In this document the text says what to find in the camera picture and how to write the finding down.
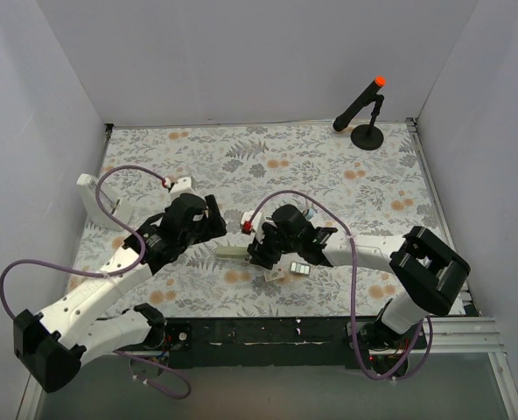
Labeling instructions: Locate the staple box sleeve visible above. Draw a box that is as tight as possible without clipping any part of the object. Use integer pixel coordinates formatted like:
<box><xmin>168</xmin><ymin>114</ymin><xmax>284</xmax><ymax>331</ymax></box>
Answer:
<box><xmin>263</xmin><ymin>267</ymin><xmax>285</xmax><ymax>283</ymax></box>

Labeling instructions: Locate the beige stapler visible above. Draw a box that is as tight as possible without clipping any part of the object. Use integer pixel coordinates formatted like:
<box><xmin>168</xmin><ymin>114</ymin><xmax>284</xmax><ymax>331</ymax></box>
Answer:
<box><xmin>215</xmin><ymin>246</ymin><xmax>250</xmax><ymax>261</ymax></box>

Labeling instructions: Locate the staple tray with staples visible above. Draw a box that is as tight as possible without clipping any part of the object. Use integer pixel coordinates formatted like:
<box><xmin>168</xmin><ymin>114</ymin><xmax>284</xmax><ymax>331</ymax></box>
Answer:
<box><xmin>289</xmin><ymin>262</ymin><xmax>311</xmax><ymax>276</ymax></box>

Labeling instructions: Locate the light blue stapler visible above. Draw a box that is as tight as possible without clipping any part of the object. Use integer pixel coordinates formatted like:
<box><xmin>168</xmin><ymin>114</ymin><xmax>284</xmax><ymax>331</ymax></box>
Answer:
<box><xmin>304</xmin><ymin>207</ymin><xmax>317</xmax><ymax>221</ymax></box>

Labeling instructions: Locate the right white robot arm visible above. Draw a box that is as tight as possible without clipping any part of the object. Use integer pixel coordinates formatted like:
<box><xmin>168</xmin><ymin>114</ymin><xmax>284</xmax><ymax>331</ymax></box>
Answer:
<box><xmin>241</xmin><ymin>205</ymin><xmax>470</xmax><ymax>349</ymax></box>

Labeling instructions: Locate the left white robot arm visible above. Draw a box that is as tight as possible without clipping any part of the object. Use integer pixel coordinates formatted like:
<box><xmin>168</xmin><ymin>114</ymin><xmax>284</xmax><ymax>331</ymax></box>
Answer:
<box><xmin>13</xmin><ymin>192</ymin><xmax>227</xmax><ymax>393</ymax></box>

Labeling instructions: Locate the floral table mat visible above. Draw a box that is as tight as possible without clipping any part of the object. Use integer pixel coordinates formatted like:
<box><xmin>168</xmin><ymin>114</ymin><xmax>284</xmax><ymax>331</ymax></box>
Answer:
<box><xmin>60</xmin><ymin>122</ymin><xmax>466</xmax><ymax>319</ymax></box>

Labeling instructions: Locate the white metronome device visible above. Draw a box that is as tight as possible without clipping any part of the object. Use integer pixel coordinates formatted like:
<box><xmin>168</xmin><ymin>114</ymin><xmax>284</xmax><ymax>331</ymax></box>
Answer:
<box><xmin>75</xmin><ymin>173</ymin><xmax>134</xmax><ymax>231</ymax></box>

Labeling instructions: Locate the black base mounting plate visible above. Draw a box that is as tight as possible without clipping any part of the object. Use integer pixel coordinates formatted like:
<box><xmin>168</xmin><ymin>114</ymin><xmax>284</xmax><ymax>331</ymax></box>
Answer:
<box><xmin>114</xmin><ymin>317</ymin><xmax>429</xmax><ymax>368</ymax></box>

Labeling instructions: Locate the black microphone orange tip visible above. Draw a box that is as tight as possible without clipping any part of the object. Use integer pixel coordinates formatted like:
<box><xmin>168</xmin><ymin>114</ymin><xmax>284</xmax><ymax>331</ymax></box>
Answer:
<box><xmin>332</xmin><ymin>75</ymin><xmax>386</xmax><ymax>132</ymax></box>

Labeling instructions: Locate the black microphone stand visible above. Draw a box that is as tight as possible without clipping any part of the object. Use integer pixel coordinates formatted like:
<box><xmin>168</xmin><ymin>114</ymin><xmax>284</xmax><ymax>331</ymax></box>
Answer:
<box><xmin>350</xmin><ymin>94</ymin><xmax>384</xmax><ymax>151</ymax></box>

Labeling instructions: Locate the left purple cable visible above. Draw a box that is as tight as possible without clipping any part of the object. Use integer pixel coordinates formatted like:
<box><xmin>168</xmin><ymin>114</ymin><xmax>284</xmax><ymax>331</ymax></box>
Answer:
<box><xmin>0</xmin><ymin>165</ymin><xmax>193</xmax><ymax>400</ymax></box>

